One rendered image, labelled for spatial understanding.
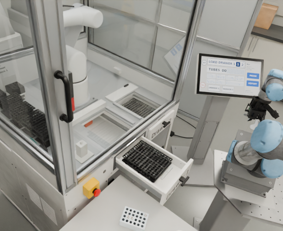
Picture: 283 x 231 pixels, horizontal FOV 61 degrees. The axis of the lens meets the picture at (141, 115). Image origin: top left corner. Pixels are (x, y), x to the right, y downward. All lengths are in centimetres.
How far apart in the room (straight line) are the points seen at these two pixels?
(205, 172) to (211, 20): 154
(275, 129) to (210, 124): 140
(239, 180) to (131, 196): 63
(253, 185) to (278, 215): 19
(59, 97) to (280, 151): 73
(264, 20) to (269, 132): 341
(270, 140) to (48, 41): 73
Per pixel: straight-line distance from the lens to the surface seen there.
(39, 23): 69
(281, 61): 406
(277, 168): 132
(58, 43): 73
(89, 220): 130
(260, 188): 158
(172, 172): 141
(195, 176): 251
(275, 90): 122
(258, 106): 141
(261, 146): 89
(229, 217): 177
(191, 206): 234
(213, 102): 209
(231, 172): 150
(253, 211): 154
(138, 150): 139
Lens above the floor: 191
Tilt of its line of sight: 38 degrees down
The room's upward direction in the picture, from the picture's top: 8 degrees clockwise
